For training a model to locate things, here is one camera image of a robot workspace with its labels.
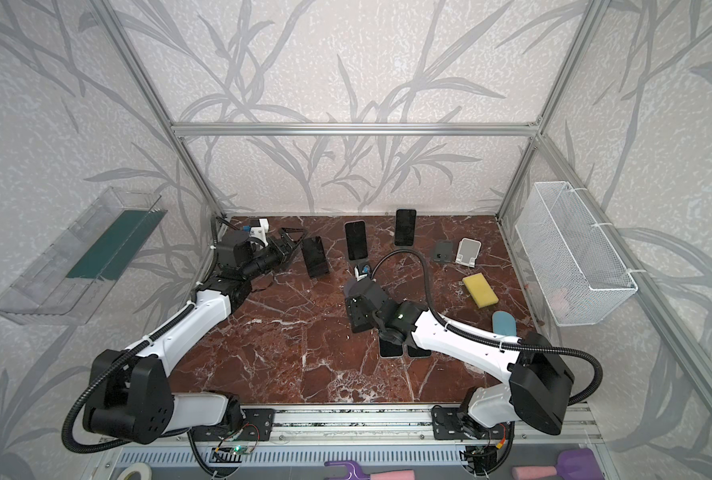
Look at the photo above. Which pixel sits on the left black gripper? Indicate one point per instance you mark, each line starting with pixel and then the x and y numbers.
pixel 284 245

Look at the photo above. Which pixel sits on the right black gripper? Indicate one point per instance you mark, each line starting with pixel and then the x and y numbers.
pixel 361 309

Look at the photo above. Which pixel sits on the white-edged phone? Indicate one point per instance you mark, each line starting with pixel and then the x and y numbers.
pixel 390 350

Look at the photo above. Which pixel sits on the teal phone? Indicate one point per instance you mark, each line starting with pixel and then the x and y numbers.
pixel 415 352

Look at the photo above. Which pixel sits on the white folding phone stand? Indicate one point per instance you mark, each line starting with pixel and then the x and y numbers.
pixel 468 252

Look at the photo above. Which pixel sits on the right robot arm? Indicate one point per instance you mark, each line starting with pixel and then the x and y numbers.
pixel 537 381

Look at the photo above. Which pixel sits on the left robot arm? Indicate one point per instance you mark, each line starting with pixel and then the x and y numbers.
pixel 129 397

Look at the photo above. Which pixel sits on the black phone on left stand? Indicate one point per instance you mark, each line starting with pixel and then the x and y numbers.
pixel 315 258

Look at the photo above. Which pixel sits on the pink-edged phone back centre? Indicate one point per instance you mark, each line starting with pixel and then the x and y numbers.
pixel 356 239

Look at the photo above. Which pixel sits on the grey round phone stand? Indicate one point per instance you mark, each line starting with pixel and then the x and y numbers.
pixel 444 252

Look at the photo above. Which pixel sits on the dark phone back right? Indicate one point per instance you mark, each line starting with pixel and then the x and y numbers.
pixel 405 227

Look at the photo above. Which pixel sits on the yellow sponge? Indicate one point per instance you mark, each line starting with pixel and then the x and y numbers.
pixel 480 290

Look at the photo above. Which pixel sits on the light blue sponge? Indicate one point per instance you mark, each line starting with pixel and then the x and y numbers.
pixel 503 323

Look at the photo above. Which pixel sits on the purple plastic tool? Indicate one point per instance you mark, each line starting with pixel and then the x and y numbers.
pixel 354 471

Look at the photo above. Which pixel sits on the purple pink scoop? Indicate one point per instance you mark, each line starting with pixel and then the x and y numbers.
pixel 577 464

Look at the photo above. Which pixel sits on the white tape roll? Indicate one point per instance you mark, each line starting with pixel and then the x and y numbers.
pixel 137 471

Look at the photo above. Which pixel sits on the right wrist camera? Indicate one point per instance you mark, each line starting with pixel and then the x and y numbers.
pixel 362 269

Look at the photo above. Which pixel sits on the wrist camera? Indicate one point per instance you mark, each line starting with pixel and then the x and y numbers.
pixel 235 249
pixel 362 269

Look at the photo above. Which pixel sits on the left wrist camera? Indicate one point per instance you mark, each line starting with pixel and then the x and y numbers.
pixel 235 249

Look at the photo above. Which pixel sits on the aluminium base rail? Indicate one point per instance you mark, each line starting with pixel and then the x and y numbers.
pixel 380 434

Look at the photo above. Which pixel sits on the white wire mesh basket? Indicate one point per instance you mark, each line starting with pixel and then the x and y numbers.
pixel 580 274

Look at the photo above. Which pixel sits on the clear acrylic wall shelf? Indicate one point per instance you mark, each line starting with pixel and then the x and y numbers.
pixel 68 282

